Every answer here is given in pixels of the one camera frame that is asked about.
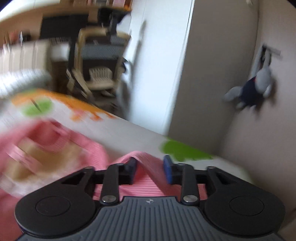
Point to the grey textured pillow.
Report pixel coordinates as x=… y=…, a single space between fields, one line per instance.
x=22 y=80

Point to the black monitor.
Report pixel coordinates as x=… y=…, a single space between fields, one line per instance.
x=66 y=26

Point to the grey plush toy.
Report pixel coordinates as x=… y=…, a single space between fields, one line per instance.
x=260 y=84

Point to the cartoon print bed quilt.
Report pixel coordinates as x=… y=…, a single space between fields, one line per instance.
x=118 y=136

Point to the beige padded headboard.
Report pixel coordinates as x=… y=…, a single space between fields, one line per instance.
x=30 y=55

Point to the beige mesh office chair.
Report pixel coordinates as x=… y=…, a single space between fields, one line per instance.
x=96 y=62

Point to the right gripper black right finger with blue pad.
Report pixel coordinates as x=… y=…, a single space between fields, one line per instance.
x=230 y=204

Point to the white desk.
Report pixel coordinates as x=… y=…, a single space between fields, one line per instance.
x=59 y=52

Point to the pink ribbed knit cardigan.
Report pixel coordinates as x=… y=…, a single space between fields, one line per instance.
x=40 y=153

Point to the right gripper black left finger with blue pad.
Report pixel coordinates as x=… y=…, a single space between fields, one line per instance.
x=70 y=204

